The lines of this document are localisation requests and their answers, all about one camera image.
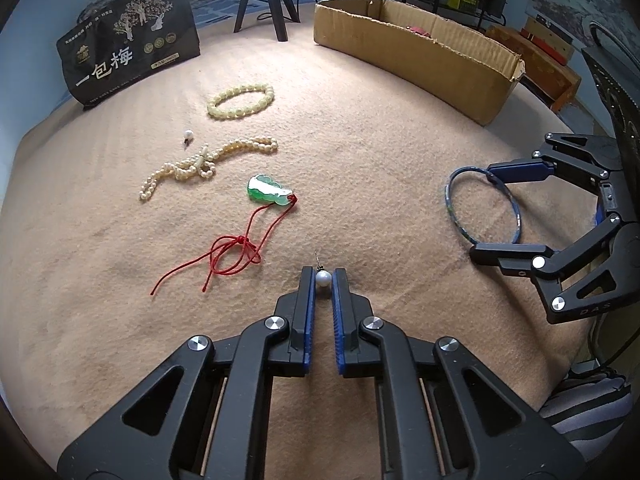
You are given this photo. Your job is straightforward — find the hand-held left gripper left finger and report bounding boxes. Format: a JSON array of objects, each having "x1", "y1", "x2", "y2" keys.
[{"x1": 57, "y1": 266, "x2": 317, "y2": 480}]

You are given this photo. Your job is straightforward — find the cream bead necklace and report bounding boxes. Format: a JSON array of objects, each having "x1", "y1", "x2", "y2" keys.
[{"x1": 139, "y1": 136, "x2": 280, "y2": 204}]

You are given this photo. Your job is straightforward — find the green jade pendant red cord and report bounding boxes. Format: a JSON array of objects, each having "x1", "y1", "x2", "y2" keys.
[{"x1": 150, "y1": 174, "x2": 301, "y2": 297}]

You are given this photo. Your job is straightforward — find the black printed bag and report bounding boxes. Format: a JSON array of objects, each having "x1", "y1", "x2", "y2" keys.
[{"x1": 56, "y1": 0, "x2": 202, "y2": 111}]

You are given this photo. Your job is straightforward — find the brown wooden box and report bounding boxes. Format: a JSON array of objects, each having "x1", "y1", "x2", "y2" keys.
[{"x1": 486, "y1": 16, "x2": 584, "y2": 114}]

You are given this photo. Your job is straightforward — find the cardboard box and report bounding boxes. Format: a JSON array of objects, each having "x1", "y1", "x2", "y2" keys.
[{"x1": 313, "y1": 0, "x2": 527, "y2": 127}]

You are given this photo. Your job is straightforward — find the yellow bead bracelet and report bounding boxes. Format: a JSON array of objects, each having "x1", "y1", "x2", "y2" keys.
[{"x1": 207, "y1": 83, "x2": 276, "y2": 121}]

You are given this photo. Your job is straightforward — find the black tripod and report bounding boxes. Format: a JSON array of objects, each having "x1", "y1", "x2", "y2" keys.
[{"x1": 233, "y1": 0, "x2": 302, "y2": 44}]

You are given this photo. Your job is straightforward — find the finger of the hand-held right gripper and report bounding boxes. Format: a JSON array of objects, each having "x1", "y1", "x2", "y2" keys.
[
  {"x1": 470, "y1": 213, "x2": 640, "y2": 325},
  {"x1": 486, "y1": 132, "x2": 624, "y2": 192}
]

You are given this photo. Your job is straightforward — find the blue bangle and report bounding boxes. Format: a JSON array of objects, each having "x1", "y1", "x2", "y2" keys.
[{"x1": 445, "y1": 166, "x2": 523, "y2": 247}]

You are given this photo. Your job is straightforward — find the person's striped clothing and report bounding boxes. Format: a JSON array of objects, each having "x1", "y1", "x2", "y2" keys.
[{"x1": 539, "y1": 367, "x2": 634, "y2": 457}]

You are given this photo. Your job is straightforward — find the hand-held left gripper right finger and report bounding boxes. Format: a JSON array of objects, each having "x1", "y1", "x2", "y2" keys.
[{"x1": 331, "y1": 267, "x2": 586, "y2": 480}]

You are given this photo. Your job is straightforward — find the tan blanket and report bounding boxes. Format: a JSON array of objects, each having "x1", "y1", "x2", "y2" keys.
[{"x1": 0, "y1": 20, "x2": 601, "y2": 480}]

